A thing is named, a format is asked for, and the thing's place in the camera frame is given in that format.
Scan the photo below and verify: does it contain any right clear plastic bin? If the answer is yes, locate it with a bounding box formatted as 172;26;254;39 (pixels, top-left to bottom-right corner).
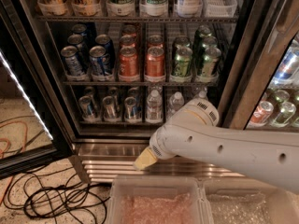
202;178;299;224

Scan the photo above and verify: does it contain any middle water bottle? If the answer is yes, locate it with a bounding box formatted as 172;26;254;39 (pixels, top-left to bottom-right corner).
166;91;184;119

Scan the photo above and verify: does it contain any black cable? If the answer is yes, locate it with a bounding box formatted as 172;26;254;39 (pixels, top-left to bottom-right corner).
2;163;110;224

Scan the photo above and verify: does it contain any clear plastic bin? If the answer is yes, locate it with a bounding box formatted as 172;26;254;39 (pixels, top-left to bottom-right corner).
202;178;299;224
106;175;205;224

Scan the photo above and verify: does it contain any middle right blue can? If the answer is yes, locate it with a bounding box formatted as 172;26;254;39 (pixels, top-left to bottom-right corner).
95;34;115;56

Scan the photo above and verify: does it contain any back right green can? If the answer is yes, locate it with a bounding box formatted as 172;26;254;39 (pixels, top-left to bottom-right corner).
195;25;212;38

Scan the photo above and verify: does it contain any fridge cabinet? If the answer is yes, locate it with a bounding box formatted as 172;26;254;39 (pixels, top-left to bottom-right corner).
20;0;298;183

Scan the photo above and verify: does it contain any back right orange can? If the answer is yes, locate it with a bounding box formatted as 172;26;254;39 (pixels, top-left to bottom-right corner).
147;35;164;48

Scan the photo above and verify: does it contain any orange cable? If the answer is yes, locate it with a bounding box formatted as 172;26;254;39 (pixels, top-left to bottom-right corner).
0;119;30;205

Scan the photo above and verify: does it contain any front right blue can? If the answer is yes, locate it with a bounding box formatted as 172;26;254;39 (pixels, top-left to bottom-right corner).
89;46;113;77

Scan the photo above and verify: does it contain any front right orange can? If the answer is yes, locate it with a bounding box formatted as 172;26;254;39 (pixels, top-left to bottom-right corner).
146;46;164;77

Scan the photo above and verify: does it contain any middle right green can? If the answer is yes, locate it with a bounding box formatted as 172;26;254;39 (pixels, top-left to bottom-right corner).
201;36;218;49

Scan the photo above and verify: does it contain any front right green can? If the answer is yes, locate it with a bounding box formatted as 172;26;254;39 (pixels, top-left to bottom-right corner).
197;47;221;77

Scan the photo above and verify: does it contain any back blue can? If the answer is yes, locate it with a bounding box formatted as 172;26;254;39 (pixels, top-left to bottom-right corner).
71;23;89;37

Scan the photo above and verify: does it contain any empty white plastic tray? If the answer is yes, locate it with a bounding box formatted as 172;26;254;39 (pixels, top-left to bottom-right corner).
203;0;237;18

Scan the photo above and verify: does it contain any orange can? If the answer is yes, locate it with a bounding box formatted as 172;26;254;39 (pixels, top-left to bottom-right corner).
121;24;137;36
146;46;164;77
147;35;164;48
120;47;138;77
120;35;136;48

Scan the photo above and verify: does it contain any right glass fridge door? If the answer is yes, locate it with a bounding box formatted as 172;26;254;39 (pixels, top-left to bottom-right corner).
217;0;299;130

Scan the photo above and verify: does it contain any left water bottle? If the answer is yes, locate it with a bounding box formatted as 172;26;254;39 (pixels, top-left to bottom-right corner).
146;90;163;123

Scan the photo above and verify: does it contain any left clear plastic bin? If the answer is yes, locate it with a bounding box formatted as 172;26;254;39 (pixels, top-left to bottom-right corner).
106;175;205;224

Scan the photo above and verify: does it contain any right water bottle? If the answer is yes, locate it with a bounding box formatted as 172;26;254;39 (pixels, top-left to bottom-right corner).
195;91;207;100

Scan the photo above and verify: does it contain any middle left blue can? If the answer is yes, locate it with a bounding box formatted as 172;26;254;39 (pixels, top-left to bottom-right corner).
67;34;88;60

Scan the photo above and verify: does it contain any back left green can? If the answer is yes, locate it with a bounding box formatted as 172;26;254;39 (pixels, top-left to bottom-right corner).
173;36;191;49

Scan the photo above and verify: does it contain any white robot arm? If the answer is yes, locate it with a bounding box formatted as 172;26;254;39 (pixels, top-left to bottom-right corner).
134;98;299;194

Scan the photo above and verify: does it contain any front left blue can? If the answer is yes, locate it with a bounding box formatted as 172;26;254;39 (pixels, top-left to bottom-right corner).
61;46;86;77

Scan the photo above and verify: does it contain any middle left orange can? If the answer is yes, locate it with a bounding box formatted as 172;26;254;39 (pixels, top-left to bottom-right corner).
120;35;136;48

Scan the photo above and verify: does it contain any front left orange can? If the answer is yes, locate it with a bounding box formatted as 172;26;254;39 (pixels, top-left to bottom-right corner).
120;47;138;77

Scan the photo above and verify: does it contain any open fridge door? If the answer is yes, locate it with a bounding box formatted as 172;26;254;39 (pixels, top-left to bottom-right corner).
0;0;72;178

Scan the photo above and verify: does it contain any front left green can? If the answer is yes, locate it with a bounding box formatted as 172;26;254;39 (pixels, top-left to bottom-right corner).
172;47;192;77

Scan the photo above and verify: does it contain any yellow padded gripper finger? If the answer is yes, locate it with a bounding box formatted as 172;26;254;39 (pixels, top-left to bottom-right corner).
134;147;158;171

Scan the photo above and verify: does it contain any back left orange can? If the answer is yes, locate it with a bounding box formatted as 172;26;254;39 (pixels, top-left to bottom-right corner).
121;24;137;36

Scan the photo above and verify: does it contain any water bottle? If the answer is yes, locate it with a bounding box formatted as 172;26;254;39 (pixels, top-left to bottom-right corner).
166;91;184;119
195;91;207;100
146;90;163;123

